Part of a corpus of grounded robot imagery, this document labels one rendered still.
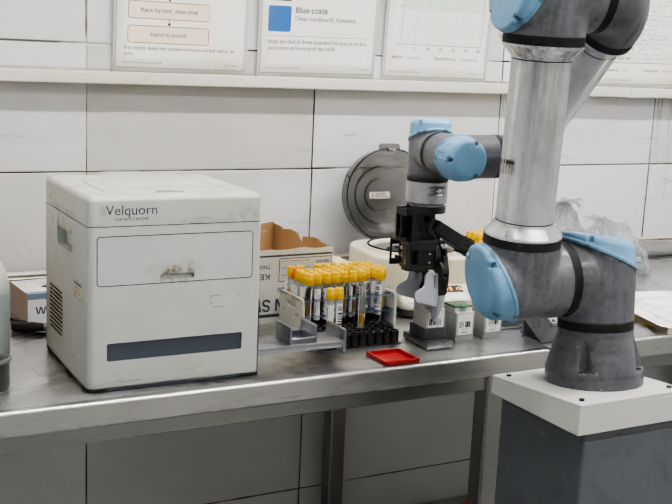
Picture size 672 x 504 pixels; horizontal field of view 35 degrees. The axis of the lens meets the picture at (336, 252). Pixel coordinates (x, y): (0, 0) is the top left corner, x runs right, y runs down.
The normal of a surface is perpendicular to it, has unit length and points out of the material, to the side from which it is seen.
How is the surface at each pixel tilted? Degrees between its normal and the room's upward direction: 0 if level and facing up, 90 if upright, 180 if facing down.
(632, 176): 90
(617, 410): 90
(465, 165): 90
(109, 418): 90
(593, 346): 69
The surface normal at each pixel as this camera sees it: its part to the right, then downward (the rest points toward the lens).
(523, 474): -0.88, 0.05
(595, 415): 0.47, 0.18
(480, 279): -0.94, 0.16
